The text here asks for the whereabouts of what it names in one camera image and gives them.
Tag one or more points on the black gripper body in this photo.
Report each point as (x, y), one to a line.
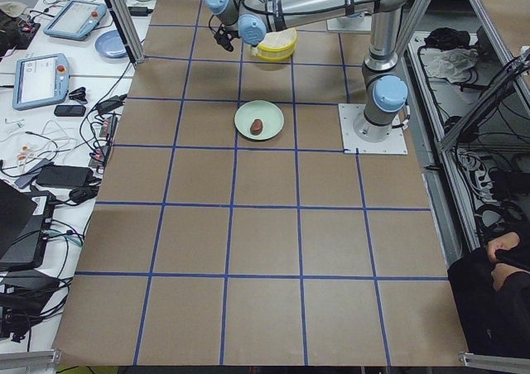
(226, 37)

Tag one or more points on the brown bun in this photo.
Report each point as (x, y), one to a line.
(256, 127)

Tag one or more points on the person hand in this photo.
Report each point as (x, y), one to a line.
(505, 242)

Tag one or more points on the light green plate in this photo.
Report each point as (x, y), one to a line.
(269, 113)

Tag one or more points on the black power adapter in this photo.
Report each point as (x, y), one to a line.
(139, 11)

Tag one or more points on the blue plate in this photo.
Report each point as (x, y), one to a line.
(110, 45)

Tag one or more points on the teach pendant upper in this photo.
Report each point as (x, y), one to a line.
(76, 20)

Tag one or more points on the teach pendant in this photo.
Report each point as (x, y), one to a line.
(40, 81)
(76, 20)

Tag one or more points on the teach pendant lower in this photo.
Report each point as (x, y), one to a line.
(40, 81)

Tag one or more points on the black power brick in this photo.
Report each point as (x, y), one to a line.
(64, 176)

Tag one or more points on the white crumpled cloth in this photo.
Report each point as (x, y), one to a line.
(453, 65)

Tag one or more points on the black laptop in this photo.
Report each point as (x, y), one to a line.
(25, 217)

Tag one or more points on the aluminium frame post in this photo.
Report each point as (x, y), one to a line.
(126, 29)

